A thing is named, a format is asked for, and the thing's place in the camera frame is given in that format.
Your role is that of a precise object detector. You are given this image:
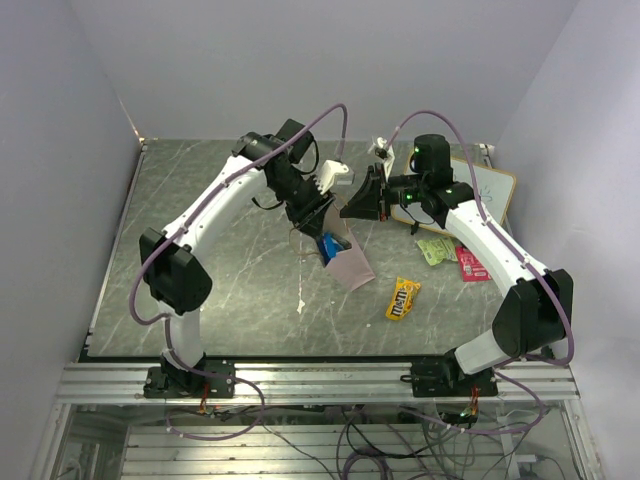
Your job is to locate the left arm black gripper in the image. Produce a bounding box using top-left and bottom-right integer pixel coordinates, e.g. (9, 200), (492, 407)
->
(271, 170), (337, 243)

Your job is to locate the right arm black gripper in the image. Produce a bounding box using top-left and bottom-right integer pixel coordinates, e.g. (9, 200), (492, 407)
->
(339, 162), (427, 222)

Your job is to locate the blue cookie snack packet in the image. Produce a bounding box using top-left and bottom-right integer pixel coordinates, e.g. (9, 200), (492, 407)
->
(322, 232), (344, 264)

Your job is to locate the white paper bag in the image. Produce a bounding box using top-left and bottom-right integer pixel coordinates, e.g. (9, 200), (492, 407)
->
(289, 203), (375, 292)

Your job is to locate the red snack packet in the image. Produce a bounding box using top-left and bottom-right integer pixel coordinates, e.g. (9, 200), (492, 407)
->
(455, 246), (491, 283)

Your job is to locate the blue Burts chips bag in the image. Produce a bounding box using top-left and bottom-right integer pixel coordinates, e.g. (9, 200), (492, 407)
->
(316, 238), (330, 266)

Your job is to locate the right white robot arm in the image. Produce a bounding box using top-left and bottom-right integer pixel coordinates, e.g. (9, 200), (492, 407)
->
(340, 134), (573, 396)

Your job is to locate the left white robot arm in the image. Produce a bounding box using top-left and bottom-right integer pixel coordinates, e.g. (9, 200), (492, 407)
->
(135, 119), (350, 397)

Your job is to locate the green snack packet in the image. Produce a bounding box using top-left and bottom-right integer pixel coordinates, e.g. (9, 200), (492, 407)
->
(416, 237), (457, 266)

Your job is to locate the yellow M&M's packet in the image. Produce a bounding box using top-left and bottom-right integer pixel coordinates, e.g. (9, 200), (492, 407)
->
(385, 277), (422, 321)

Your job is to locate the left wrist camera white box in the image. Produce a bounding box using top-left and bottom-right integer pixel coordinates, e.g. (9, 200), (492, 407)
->
(314, 160), (355, 195)

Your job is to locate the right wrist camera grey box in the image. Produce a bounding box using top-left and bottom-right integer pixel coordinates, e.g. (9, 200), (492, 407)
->
(368, 137), (395, 177)

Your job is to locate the whiteboard with yellow frame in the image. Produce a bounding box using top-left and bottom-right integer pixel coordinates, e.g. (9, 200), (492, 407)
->
(391, 151), (517, 236)

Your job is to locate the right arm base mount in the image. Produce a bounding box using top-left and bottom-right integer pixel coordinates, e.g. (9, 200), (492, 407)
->
(400, 355), (498, 398)

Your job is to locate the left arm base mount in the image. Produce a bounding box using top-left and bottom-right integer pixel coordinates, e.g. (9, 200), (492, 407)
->
(143, 356), (236, 399)

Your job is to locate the aluminium frame rail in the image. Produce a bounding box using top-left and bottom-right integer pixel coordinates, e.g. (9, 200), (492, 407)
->
(55, 362), (580, 405)

